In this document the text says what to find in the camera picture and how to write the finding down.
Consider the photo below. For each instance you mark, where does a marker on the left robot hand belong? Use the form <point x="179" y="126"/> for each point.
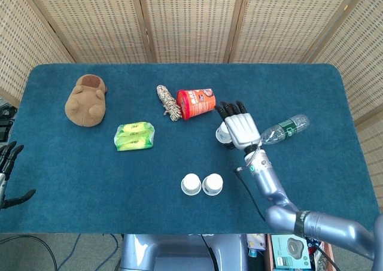
<point x="9" y="160"/>

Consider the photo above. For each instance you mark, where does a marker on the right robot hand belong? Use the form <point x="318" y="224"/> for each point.
<point x="242" y="129"/>

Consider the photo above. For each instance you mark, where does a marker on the white blue-flower paper cup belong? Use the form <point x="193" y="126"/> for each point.
<point x="221" y="135"/>
<point x="212" y="183"/>

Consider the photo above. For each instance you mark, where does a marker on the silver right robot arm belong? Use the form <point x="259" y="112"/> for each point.
<point x="269" y="181"/>

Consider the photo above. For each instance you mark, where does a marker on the black floor equipment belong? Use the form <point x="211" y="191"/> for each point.
<point x="5" y="121"/>

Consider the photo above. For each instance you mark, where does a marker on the clear plastic water bottle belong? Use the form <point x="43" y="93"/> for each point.
<point x="287" y="127"/>

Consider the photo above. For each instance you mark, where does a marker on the orange instant noodle tub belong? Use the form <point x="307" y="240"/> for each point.
<point x="197" y="103"/>

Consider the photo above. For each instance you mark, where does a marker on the white green-flower paper cup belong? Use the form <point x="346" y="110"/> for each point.
<point x="190" y="183"/>

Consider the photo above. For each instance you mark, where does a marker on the brown plush toy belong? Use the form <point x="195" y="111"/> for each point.
<point x="85" y="106"/>

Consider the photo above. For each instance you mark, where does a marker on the green tissue pack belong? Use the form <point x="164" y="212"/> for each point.
<point x="134" y="136"/>

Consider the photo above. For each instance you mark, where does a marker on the blue table carpet cover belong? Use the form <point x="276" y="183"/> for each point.
<point x="119" y="187"/>

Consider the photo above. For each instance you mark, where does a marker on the woven wooden folding screen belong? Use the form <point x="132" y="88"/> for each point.
<point x="191" y="19"/>

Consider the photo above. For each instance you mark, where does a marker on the teal product box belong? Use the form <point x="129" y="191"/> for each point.
<point x="290" y="253"/>

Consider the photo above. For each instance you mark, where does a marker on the silver robot torso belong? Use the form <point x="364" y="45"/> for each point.
<point x="179" y="253"/>

